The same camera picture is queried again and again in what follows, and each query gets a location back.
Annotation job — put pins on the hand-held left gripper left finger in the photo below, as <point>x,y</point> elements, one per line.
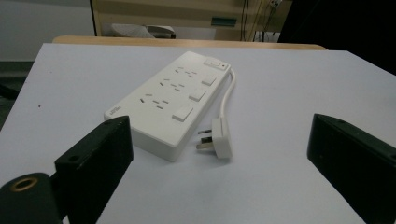
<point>93,161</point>

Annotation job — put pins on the wooden table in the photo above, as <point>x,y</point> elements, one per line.
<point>186,42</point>

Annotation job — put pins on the white power strip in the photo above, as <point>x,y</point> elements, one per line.
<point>168,102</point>

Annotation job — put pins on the white power plug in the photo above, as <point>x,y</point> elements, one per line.
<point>221,137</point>

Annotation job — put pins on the wooden cabinet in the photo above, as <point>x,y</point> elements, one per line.
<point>174,15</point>

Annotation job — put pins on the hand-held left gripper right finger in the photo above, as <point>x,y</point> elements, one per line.
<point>358,161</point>

